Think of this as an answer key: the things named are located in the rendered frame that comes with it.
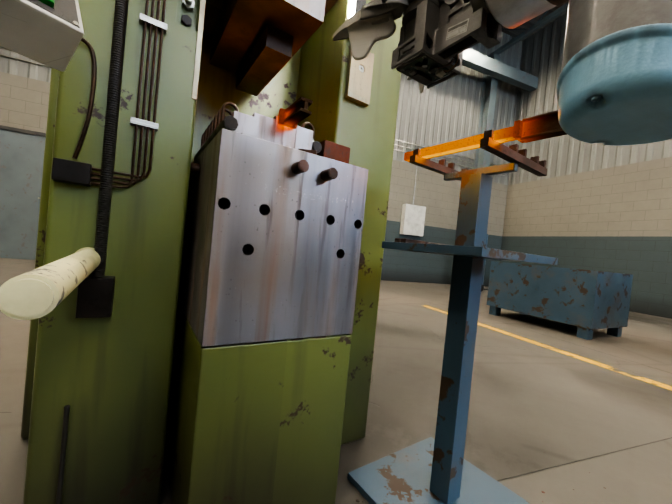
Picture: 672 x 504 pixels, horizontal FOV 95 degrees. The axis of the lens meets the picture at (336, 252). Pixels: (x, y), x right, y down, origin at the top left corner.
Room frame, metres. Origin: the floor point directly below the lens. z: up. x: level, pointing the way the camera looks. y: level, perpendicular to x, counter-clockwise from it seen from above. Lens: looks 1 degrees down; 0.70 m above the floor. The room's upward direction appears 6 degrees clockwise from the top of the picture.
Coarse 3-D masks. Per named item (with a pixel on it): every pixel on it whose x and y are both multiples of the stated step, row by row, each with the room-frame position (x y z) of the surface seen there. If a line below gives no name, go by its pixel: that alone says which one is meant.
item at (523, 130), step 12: (528, 120) 0.66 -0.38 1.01; (540, 120) 0.64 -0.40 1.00; (552, 120) 0.63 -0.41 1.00; (504, 132) 0.69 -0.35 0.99; (516, 132) 0.67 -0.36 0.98; (528, 132) 0.66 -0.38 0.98; (540, 132) 0.64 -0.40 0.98; (552, 132) 0.62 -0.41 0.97; (564, 132) 0.61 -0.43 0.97; (444, 144) 0.82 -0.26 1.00; (456, 144) 0.79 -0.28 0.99; (468, 144) 0.76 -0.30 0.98; (408, 156) 0.92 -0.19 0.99; (420, 156) 0.88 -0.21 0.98; (432, 156) 0.87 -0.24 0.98
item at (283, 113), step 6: (294, 102) 0.69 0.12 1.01; (300, 102) 0.68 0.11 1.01; (306, 102) 0.67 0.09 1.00; (312, 102) 0.68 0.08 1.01; (282, 108) 0.73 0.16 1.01; (288, 108) 0.72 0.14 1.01; (294, 108) 0.71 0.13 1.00; (300, 108) 0.66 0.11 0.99; (306, 108) 0.67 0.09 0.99; (282, 114) 0.74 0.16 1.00; (288, 114) 0.73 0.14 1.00; (294, 114) 0.69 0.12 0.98; (300, 114) 0.68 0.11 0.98; (306, 114) 0.68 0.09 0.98; (282, 120) 0.74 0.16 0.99; (288, 120) 0.72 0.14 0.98; (294, 120) 0.72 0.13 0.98; (300, 120) 0.72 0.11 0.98; (288, 126) 0.75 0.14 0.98; (294, 126) 0.75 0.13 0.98
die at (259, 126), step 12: (240, 120) 0.70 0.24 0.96; (252, 120) 0.71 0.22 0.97; (264, 120) 0.73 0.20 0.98; (276, 120) 0.74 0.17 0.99; (240, 132) 0.70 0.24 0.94; (252, 132) 0.71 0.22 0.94; (264, 132) 0.73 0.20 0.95; (276, 132) 0.75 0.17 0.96; (288, 132) 0.76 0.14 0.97; (300, 132) 0.78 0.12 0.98; (312, 132) 0.80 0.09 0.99; (288, 144) 0.76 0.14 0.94; (300, 144) 0.78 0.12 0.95
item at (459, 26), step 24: (432, 0) 0.35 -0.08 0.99; (456, 0) 0.34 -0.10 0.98; (480, 0) 0.30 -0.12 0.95; (408, 24) 0.39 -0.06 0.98; (432, 24) 0.35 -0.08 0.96; (456, 24) 0.33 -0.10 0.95; (480, 24) 0.31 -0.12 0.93; (408, 48) 0.38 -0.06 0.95; (432, 48) 0.36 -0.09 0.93; (456, 48) 0.35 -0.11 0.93; (408, 72) 0.40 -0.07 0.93; (432, 72) 0.39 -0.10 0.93; (456, 72) 0.38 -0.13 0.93
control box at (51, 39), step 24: (0, 0) 0.37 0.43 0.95; (24, 0) 0.38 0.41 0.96; (72, 0) 0.44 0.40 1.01; (0, 24) 0.39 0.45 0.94; (24, 24) 0.40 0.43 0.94; (48, 24) 0.41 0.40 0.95; (72, 24) 0.42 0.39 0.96; (24, 48) 0.42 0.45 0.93; (48, 48) 0.43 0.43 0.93; (72, 48) 0.44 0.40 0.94
